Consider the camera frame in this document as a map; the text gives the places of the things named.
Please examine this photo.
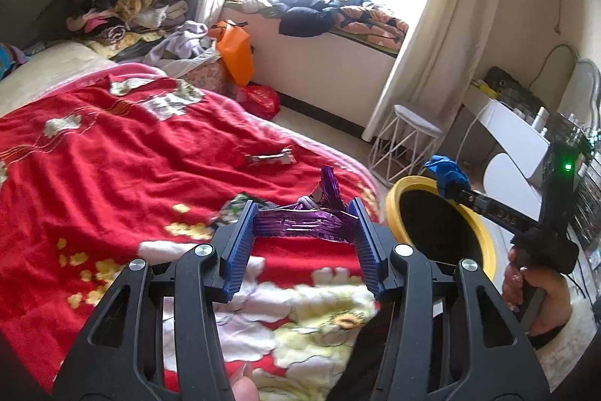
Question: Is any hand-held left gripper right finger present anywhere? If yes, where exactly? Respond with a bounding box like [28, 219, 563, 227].
[347, 197, 552, 401]

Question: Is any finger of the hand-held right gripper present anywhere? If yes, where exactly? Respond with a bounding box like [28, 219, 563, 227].
[439, 180, 543, 237]

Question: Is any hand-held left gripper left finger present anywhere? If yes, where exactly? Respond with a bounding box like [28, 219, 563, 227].
[51, 200, 260, 401]

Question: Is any yellow bin with black liner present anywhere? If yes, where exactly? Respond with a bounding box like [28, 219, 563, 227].
[384, 176, 497, 289]

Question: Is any blue wrapper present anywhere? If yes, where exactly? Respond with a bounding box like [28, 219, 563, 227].
[424, 155, 471, 197]

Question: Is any purple foil snack wrapper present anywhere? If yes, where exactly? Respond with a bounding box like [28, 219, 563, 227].
[252, 166, 362, 244]

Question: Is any person's right forearm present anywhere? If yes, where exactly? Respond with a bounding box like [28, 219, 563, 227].
[528, 321, 571, 352]

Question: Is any person's right hand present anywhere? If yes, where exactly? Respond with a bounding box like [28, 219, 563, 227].
[501, 248, 571, 336]

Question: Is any person's left hand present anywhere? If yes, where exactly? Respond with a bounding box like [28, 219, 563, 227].
[225, 363, 259, 401]

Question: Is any white chair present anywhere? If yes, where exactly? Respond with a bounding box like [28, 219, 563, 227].
[483, 152, 541, 214]

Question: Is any green snack wrapper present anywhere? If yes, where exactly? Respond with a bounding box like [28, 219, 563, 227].
[216, 193, 257, 223]

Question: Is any white desk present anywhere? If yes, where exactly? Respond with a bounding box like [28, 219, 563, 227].
[465, 79, 601, 242]

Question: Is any silver snack wrapper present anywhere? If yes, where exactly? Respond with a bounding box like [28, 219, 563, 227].
[242, 150, 294, 169]

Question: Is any row of cosmetic bottles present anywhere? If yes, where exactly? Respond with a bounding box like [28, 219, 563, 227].
[512, 100, 601, 157]

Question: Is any dark bag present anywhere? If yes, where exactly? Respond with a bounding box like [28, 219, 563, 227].
[483, 65, 541, 110]

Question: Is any arched mirror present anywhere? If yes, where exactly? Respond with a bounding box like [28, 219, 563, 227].
[559, 58, 601, 134]

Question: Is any white fluffy rug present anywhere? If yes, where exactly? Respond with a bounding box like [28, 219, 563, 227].
[538, 302, 597, 380]

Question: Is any red floral blanket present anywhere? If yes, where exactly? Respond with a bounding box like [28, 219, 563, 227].
[0, 72, 390, 401]

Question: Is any red plastic bag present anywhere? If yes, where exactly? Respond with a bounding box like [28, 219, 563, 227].
[239, 85, 281, 120]

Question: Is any floral storage box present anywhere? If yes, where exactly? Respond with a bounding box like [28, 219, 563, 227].
[188, 58, 226, 96]

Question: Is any long cream curtain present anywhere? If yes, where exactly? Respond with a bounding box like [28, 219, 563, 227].
[364, 0, 505, 143]

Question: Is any orange bag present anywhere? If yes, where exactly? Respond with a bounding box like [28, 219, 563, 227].
[207, 20, 255, 87]

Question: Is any lilac garment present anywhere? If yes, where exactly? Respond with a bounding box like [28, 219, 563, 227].
[145, 20, 221, 68]

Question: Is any dark jacket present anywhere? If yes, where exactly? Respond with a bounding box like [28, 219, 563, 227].
[265, 0, 371, 38]

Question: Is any cream bed sheet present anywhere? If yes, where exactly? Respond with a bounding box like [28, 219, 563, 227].
[0, 41, 118, 117]

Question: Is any blue patterned cloth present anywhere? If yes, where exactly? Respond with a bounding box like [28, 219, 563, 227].
[0, 43, 29, 80]

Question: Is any grey headboard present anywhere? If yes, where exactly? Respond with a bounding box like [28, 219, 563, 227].
[0, 0, 95, 47]

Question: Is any white wire stool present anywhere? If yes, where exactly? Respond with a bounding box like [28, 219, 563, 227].
[367, 104, 444, 188]

